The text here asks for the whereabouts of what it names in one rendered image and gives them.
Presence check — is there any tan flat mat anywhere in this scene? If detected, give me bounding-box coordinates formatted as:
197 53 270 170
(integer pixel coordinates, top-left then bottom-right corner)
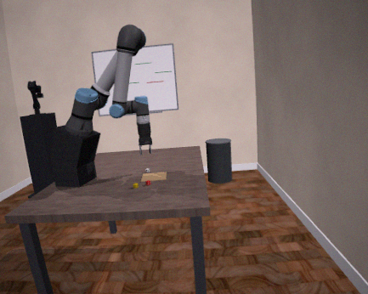
141 172 167 182

